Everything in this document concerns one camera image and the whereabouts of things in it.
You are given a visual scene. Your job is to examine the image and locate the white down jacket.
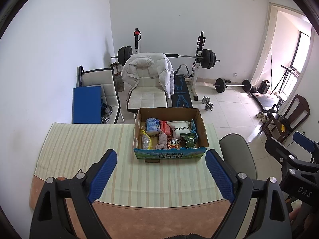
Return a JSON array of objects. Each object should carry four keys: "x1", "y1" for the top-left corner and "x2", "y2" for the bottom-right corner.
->
[{"x1": 121, "y1": 53, "x2": 175, "y2": 99}]

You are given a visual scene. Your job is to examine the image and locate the barbell with black plates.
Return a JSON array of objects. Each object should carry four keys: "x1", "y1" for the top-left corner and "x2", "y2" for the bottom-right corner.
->
[{"x1": 111, "y1": 46, "x2": 220, "y2": 69}]

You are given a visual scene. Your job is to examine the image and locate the dark wooden chair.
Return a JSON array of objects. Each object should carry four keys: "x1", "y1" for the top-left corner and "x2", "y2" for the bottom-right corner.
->
[{"x1": 263, "y1": 94, "x2": 311, "y2": 142}]

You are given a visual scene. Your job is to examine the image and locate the blue snack packet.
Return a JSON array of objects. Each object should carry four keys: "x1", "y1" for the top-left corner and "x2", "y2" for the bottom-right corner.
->
[{"x1": 146, "y1": 118, "x2": 160, "y2": 133}]

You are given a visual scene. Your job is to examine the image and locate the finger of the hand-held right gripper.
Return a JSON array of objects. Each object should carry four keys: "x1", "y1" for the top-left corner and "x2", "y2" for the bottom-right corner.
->
[
  {"x1": 293, "y1": 132, "x2": 319, "y2": 153},
  {"x1": 265, "y1": 137, "x2": 297, "y2": 166}
]

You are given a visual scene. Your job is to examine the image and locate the yellow snack bag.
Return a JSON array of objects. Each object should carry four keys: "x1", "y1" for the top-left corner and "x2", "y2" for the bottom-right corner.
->
[{"x1": 140, "y1": 129, "x2": 152, "y2": 150}]

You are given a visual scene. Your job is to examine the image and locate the striped cat print tablecloth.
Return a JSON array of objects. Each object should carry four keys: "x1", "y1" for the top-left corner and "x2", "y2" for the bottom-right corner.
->
[{"x1": 30, "y1": 122, "x2": 233, "y2": 239}]

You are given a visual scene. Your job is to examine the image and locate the grey plastic chair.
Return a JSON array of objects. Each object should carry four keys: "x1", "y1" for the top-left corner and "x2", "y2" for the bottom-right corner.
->
[{"x1": 219, "y1": 134, "x2": 257, "y2": 180}]

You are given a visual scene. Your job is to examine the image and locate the black and blue bench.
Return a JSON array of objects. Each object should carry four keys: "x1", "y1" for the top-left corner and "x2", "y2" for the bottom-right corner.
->
[{"x1": 172, "y1": 76, "x2": 193, "y2": 108}]

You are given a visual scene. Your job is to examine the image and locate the light blue packet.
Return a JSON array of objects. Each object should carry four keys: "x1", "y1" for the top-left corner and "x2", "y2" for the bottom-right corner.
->
[{"x1": 190, "y1": 119, "x2": 198, "y2": 140}]

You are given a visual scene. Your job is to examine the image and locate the greyish pink socks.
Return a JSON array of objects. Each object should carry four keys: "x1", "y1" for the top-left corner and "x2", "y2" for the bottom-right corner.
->
[{"x1": 156, "y1": 132, "x2": 170, "y2": 150}]

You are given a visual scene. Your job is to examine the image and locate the black floor platform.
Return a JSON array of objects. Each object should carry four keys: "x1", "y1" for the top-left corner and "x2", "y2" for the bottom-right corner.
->
[{"x1": 250, "y1": 92, "x2": 285, "y2": 111}]

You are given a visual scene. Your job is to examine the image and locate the person's right forearm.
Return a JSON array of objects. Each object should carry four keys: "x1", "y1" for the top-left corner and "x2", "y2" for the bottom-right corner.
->
[{"x1": 289, "y1": 200, "x2": 306, "y2": 239}]

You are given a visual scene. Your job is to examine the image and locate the black tripod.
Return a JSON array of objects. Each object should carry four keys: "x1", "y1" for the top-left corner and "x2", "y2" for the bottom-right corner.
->
[{"x1": 269, "y1": 46, "x2": 299, "y2": 95}]

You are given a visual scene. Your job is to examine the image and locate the white chair with black frame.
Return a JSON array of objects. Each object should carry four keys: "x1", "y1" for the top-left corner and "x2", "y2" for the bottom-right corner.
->
[{"x1": 78, "y1": 66, "x2": 124, "y2": 124}]

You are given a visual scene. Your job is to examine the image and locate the blue folded mat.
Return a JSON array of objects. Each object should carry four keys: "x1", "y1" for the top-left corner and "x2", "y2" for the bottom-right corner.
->
[{"x1": 72, "y1": 86, "x2": 102, "y2": 124}]

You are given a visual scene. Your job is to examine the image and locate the person's dark clothing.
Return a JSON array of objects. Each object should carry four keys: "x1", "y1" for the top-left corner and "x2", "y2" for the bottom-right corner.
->
[{"x1": 159, "y1": 233, "x2": 212, "y2": 239}]

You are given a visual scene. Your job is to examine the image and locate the short barbell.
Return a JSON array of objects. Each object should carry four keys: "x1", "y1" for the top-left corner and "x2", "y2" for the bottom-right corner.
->
[{"x1": 214, "y1": 78, "x2": 251, "y2": 93}]

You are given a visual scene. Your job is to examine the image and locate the black box speaker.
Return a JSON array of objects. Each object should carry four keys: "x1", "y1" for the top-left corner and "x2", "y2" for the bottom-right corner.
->
[{"x1": 258, "y1": 80, "x2": 271, "y2": 94}]

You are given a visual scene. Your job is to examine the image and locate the panda print snack packet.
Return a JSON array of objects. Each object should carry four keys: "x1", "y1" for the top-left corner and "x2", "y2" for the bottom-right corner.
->
[{"x1": 166, "y1": 137, "x2": 181, "y2": 150}]

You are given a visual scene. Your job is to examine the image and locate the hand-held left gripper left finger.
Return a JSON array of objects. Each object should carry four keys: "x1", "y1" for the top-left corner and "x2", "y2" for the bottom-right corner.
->
[{"x1": 30, "y1": 149, "x2": 117, "y2": 239}]

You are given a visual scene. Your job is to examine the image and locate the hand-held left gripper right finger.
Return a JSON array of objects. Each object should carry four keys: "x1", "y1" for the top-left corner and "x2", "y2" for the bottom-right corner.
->
[{"x1": 205, "y1": 149, "x2": 292, "y2": 239}]

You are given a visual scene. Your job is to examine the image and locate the white snack bag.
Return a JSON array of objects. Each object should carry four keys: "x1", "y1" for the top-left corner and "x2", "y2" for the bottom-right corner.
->
[{"x1": 167, "y1": 121, "x2": 191, "y2": 138}]

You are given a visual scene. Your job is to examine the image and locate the chrome dumbbell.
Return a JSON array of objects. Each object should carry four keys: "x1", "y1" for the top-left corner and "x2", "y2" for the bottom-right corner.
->
[{"x1": 202, "y1": 96, "x2": 214, "y2": 111}]

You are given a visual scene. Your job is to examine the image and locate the white barbell rack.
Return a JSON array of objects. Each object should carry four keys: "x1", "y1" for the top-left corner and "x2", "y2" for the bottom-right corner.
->
[{"x1": 133, "y1": 28, "x2": 207, "y2": 100}]

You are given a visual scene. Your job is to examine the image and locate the printed cardboard box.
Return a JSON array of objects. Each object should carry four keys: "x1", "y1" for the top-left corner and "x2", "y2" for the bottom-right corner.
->
[{"x1": 133, "y1": 108, "x2": 209, "y2": 160}]

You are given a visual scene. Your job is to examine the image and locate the white padded chair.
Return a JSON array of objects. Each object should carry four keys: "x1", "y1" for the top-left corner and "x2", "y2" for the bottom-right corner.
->
[{"x1": 126, "y1": 75, "x2": 167, "y2": 112}]

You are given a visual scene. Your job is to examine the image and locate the dark green packet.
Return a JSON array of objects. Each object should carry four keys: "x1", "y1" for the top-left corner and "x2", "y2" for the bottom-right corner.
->
[{"x1": 180, "y1": 133, "x2": 197, "y2": 148}]

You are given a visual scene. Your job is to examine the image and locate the red packet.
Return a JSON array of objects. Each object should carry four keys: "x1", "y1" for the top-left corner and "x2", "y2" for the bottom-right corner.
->
[{"x1": 159, "y1": 120, "x2": 173, "y2": 136}]

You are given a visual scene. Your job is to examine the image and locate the metal weight plates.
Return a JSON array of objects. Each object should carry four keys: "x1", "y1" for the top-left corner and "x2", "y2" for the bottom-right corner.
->
[{"x1": 100, "y1": 100, "x2": 113, "y2": 124}]

